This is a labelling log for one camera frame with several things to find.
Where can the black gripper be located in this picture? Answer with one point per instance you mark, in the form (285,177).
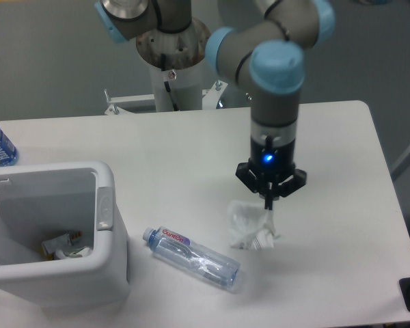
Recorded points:
(273,165)

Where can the clear plastic wrapper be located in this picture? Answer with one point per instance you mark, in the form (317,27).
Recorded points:
(251,226)

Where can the clear Ganten water bottle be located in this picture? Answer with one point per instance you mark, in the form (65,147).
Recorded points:
(195,258)

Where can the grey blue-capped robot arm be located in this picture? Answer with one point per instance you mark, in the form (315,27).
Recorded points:
(266,61)

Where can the trash inside can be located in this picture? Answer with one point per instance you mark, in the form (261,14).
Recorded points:
(66,246)

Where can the white plastic trash can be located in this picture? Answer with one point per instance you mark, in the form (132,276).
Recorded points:
(41,202)

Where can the white metal base frame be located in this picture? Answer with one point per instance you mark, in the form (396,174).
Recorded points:
(220,95)

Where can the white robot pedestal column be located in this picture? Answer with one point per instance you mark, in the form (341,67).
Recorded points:
(175,60)

